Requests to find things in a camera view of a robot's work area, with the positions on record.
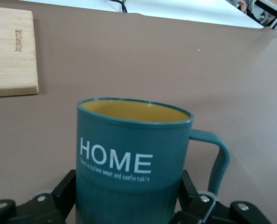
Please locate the teal HOME mug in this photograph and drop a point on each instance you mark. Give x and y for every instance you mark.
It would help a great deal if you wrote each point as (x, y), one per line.
(129, 140)

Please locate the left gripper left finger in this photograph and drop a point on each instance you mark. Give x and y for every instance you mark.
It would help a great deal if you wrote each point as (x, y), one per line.
(35, 210)

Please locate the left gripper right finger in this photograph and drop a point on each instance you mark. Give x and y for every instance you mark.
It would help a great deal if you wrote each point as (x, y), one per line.
(210, 212)

